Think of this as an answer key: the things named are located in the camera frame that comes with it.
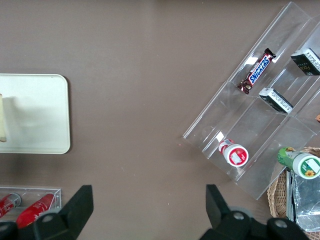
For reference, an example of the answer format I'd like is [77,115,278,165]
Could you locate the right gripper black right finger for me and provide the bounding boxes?
[199,184,254,240]

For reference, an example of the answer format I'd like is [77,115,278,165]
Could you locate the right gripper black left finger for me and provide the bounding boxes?
[33,184,94,240]

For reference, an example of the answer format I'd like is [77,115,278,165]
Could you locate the triangular sandwich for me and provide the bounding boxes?
[0,93,9,143]

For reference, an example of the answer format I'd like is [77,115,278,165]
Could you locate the light wicker basket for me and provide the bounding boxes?
[266,146,320,240]

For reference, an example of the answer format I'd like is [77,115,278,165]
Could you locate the cream plastic tray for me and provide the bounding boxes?
[0,73,71,155]

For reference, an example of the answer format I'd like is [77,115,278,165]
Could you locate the red cola bottle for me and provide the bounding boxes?
[16,192,56,229]
[0,192,22,221]

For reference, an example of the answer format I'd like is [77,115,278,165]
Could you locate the clear acrylic bottle rack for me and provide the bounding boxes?
[0,186,62,223]

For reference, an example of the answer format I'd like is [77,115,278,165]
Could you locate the red white yogurt cup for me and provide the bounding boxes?
[217,139,250,168]

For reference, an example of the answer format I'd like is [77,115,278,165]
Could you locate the silver foil pack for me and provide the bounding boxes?
[286,171,320,232]

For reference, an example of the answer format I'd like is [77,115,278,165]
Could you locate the green white yogurt bottle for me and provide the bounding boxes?
[277,146,320,180]

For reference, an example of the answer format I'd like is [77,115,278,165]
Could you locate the clear acrylic tiered display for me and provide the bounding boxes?
[181,1,320,201]

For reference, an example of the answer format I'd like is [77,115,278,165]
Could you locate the small black snack box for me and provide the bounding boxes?
[258,87,295,115]
[290,47,320,77]

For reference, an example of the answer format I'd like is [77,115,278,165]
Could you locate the Snickers chocolate bar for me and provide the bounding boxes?
[236,47,277,95]

